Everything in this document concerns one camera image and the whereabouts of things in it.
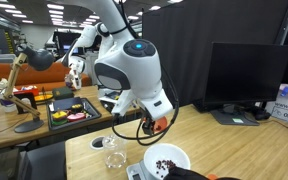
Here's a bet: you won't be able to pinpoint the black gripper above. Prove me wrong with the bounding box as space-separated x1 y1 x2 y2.
142 116 155 135

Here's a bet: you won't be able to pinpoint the orange plastic cup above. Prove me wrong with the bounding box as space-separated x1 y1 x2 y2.
154 117 167 133

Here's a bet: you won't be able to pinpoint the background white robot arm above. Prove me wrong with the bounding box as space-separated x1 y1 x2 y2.
60 23 113 90

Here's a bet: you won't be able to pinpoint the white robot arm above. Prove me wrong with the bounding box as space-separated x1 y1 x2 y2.
52 0 172 136

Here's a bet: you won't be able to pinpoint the white bowl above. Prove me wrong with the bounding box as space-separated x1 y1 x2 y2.
143 143 191 180

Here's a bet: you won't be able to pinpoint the dark beans in bowl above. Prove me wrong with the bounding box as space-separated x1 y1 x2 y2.
156 160 176 170

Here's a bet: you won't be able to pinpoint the clear glass jar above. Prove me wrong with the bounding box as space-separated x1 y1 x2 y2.
102 134 127 168

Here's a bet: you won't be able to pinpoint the digital kitchen scale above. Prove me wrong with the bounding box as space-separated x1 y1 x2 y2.
126 161 150 180

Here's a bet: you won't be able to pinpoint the black tray with toys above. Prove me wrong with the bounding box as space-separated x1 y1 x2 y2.
47 97 101 130

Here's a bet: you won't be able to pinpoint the dark green box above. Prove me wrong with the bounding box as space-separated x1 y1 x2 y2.
52 86 74 100

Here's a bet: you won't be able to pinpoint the black curtain divider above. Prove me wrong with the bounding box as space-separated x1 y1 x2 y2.
143 0 288 106

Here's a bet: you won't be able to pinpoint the black computer monitor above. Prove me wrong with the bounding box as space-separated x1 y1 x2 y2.
194 42 288 126

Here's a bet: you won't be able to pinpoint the orange sofa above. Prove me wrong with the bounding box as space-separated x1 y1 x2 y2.
0 62 92 100

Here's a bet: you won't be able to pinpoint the wooden desk lamp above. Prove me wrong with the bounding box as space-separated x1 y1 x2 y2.
2 44 56 134

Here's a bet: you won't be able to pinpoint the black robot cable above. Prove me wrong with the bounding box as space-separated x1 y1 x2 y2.
111 63 181 147

